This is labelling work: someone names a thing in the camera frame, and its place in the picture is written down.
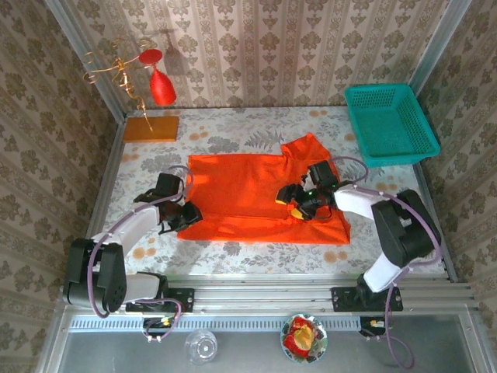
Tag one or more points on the wooden rack base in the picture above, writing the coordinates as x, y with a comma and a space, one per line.
151, 130

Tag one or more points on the floral patterned tablecloth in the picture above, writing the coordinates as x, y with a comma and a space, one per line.
252, 124

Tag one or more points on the yellow toy food piece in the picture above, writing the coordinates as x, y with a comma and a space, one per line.
303, 337

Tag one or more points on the red plastic wine glass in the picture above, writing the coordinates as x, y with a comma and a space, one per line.
162, 87

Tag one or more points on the patterned bowl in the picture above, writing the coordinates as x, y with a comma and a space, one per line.
322, 342

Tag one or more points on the aluminium front rail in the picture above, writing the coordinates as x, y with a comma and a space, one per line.
264, 295

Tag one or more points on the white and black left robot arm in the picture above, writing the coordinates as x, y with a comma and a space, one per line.
140, 221

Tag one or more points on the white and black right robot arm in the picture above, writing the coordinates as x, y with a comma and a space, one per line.
404, 233

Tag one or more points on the grey metal shelf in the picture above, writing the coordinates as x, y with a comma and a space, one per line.
252, 353

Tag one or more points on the clear drinking glass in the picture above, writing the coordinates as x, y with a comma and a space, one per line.
200, 346

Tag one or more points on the orange t-shirt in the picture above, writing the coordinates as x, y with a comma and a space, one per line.
240, 182

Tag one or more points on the aluminium frame post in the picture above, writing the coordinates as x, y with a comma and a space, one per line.
85, 50
438, 42

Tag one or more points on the red toy food piece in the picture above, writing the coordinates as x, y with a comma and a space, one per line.
291, 342

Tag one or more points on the teal plastic basket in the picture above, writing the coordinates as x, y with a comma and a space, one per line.
388, 124

